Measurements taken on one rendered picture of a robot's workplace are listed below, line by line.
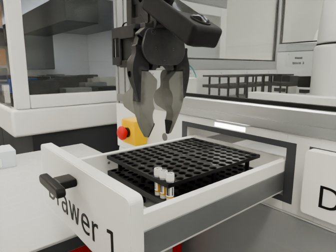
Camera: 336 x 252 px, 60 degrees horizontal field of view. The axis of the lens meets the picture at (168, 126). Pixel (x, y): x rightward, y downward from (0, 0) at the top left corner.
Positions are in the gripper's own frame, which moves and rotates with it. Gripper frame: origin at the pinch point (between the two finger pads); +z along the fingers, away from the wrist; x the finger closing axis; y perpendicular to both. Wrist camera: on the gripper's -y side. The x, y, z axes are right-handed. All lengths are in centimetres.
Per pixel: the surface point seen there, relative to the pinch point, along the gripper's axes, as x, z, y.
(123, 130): -16.1, 8.7, 37.5
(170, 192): 0.3, 9.0, -2.5
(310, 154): -21.2, 5.2, -11.9
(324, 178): -21.3, 8.6, -14.3
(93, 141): -30, 24, 88
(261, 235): -23.2, 24.3, -3.2
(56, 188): 14.2, 6.5, 2.8
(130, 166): 0.9, 7.5, 6.7
